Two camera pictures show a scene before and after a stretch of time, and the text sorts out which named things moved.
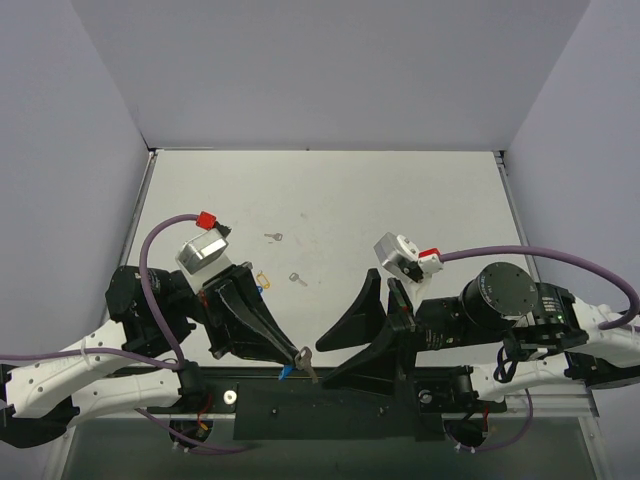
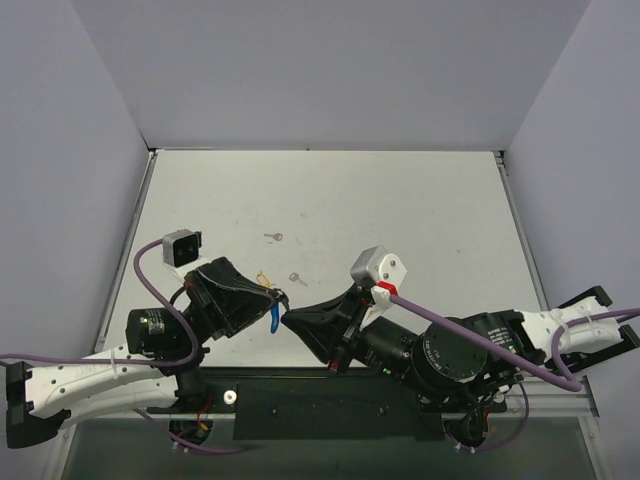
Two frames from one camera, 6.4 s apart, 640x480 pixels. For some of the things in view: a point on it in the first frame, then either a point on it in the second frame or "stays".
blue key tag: x=284 y=372 → x=275 y=309
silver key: x=276 y=236 stays
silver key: x=295 y=277 stays
